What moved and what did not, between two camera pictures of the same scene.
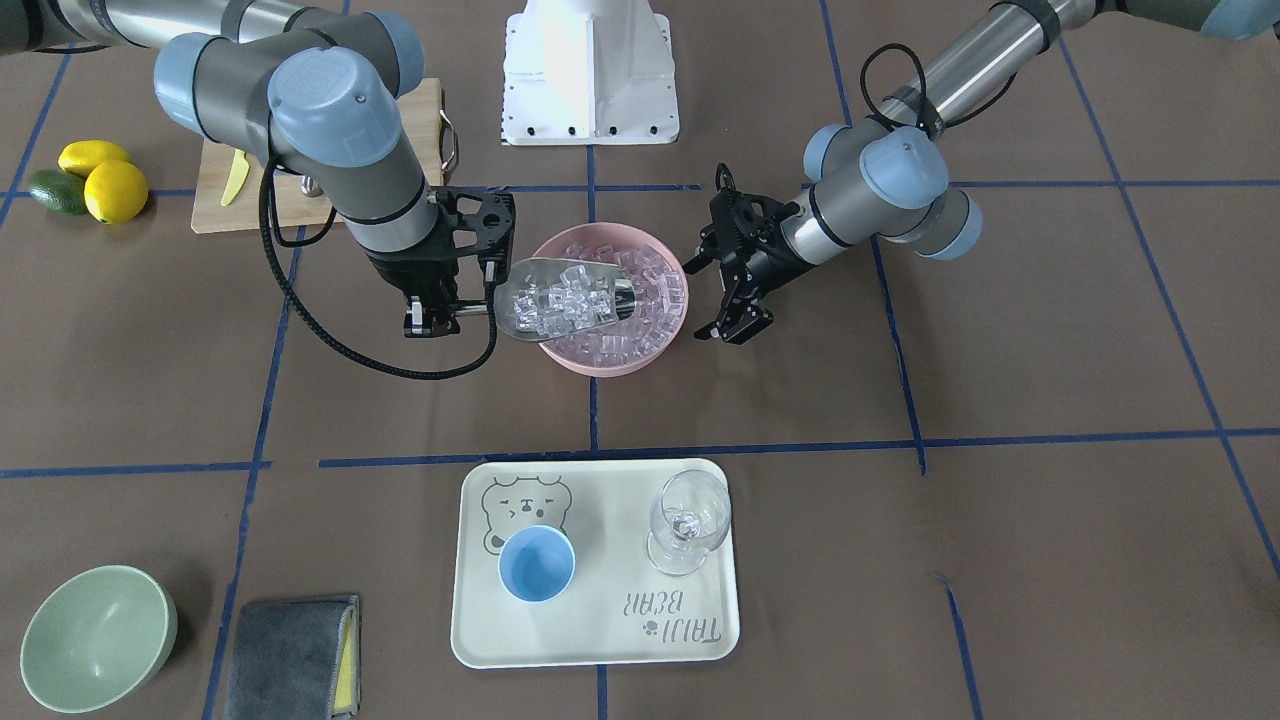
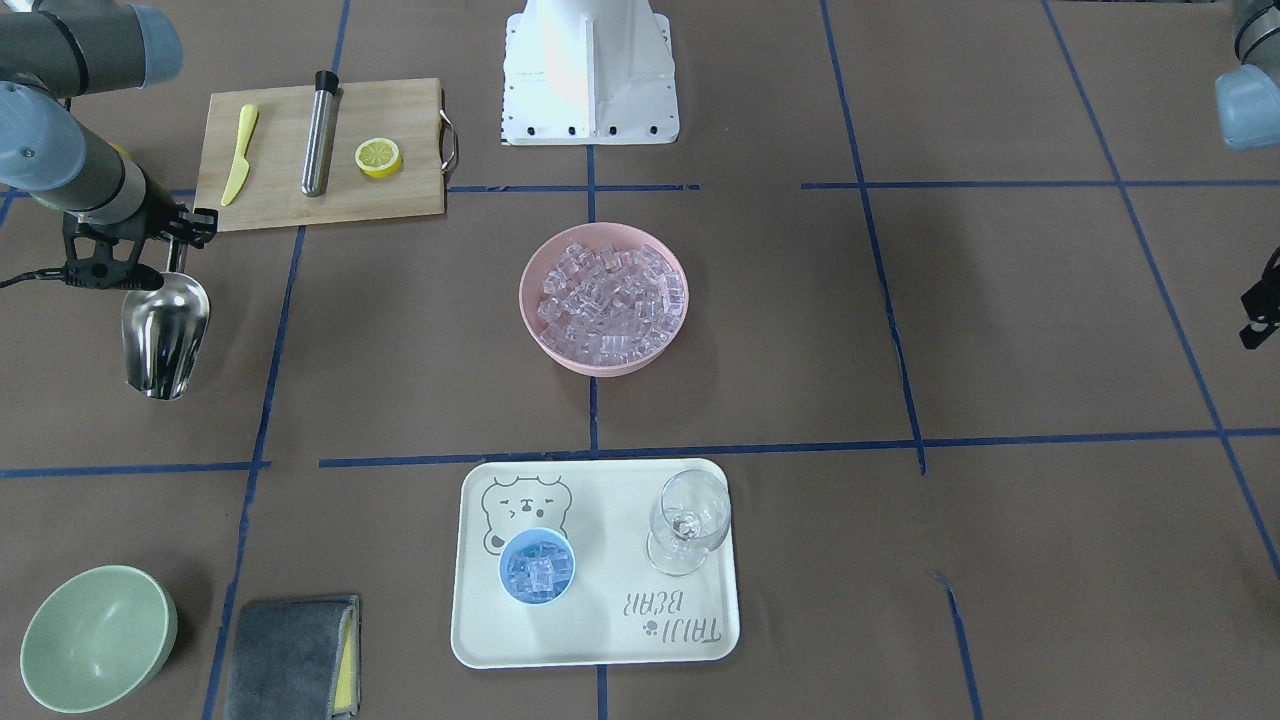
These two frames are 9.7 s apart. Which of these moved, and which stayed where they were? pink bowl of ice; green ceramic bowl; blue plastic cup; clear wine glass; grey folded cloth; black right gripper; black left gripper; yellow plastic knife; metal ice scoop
Moved: black left gripper; metal ice scoop; black right gripper
Stayed: yellow plastic knife; blue plastic cup; pink bowl of ice; green ceramic bowl; grey folded cloth; clear wine glass
